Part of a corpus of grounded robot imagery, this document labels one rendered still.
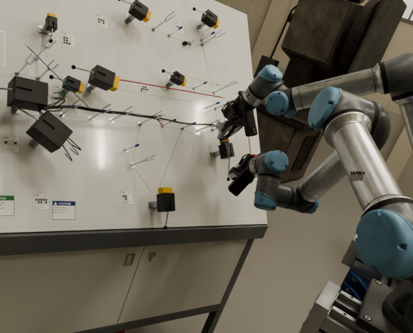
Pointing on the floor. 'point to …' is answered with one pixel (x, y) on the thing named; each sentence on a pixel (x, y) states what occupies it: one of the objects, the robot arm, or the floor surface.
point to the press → (323, 64)
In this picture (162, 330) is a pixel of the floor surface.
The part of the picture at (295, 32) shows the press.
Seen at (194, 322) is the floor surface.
